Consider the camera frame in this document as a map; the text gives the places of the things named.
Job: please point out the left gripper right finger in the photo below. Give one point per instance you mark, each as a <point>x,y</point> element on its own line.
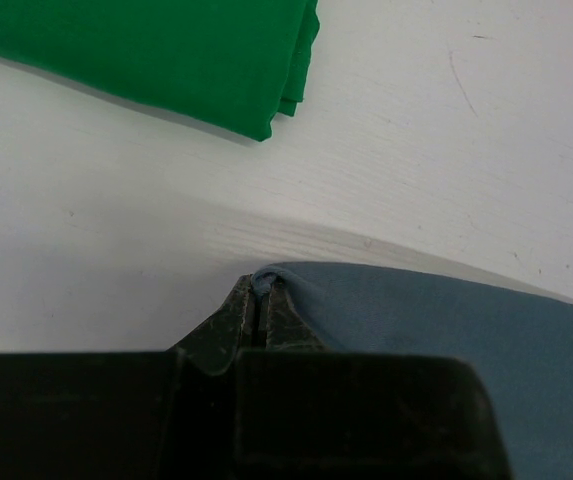
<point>281,327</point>

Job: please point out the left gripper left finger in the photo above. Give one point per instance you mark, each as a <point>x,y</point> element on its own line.
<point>213,345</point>

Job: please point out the blue t shirt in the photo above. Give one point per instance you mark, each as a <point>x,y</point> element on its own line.
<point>520,344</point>

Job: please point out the folded green t shirt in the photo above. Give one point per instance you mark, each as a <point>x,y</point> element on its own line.
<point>232,64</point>

